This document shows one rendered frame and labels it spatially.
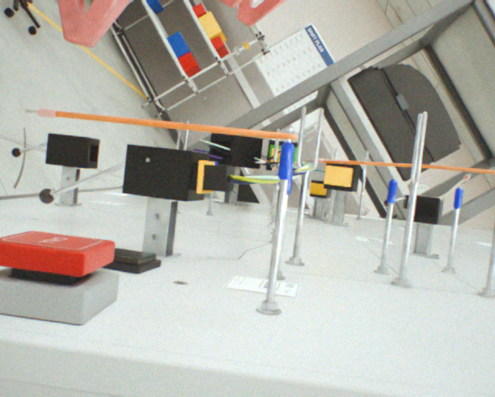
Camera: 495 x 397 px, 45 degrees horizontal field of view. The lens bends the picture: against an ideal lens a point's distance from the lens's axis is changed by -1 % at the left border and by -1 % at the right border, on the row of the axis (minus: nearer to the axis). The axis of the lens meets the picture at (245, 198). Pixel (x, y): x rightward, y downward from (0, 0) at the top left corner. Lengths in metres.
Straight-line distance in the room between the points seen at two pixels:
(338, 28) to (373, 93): 6.91
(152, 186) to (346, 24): 8.04
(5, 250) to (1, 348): 0.05
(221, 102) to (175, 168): 7.85
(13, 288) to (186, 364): 0.10
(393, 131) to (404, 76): 0.14
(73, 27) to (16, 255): 0.12
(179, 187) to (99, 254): 0.17
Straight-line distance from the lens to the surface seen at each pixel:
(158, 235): 0.49
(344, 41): 8.40
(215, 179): 0.47
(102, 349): 0.27
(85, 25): 0.32
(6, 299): 0.31
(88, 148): 0.87
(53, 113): 0.39
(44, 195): 0.55
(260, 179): 0.48
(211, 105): 8.34
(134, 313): 0.33
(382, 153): 1.52
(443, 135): 1.59
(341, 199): 1.08
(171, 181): 0.48
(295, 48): 8.37
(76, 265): 0.30
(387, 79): 1.58
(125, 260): 0.43
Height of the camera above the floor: 1.24
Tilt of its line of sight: 5 degrees down
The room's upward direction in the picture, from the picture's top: 61 degrees clockwise
